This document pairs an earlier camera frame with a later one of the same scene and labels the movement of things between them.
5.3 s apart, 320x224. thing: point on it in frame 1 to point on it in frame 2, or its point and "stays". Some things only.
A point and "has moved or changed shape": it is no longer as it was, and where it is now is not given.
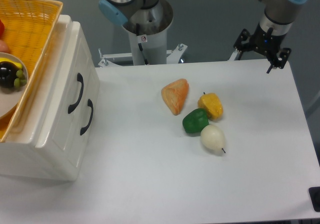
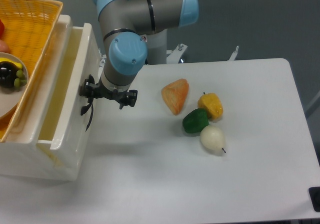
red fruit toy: x=2 y=29 stays
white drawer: x=63 y=131 has moved or changed shape
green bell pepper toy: x=195 y=121 stays
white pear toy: x=213 y=136 stays
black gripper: x=265 y=43 to x=101 y=91
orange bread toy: x=175 y=94 stays
